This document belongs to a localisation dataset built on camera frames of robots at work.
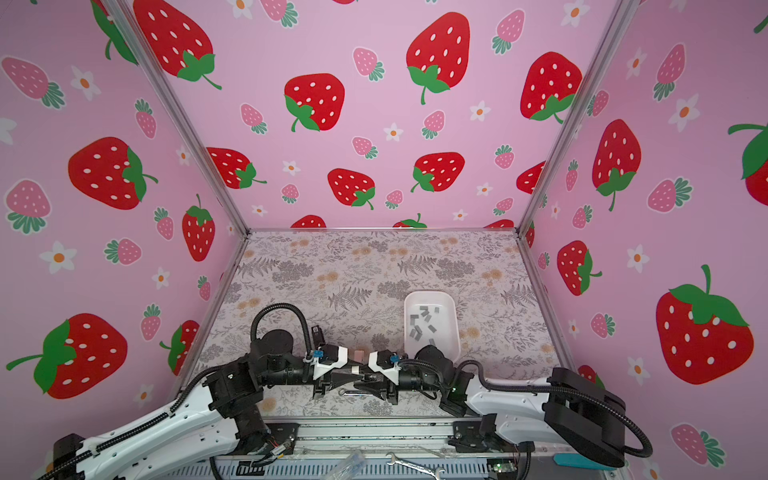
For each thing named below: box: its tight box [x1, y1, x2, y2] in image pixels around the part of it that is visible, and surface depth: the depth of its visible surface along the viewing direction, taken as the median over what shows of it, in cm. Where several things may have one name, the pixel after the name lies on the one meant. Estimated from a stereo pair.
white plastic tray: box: [404, 290, 461, 363], surface depth 97 cm
